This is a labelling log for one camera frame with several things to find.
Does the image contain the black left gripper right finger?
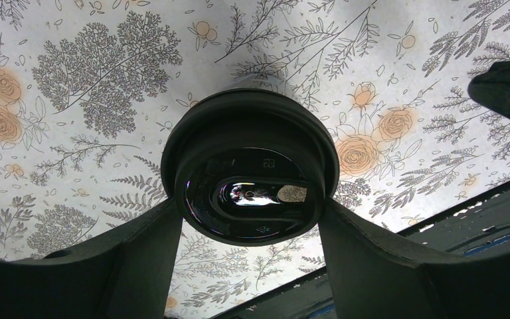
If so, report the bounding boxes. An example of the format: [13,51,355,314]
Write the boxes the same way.
[319,199,510,318]

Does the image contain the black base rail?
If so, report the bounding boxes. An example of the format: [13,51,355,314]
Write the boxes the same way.
[222,181,510,318]

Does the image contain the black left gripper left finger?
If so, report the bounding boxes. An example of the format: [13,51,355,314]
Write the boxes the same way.
[0,199,183,318]

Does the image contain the single black lid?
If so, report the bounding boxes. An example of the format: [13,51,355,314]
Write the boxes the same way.
[161,88,340,247]

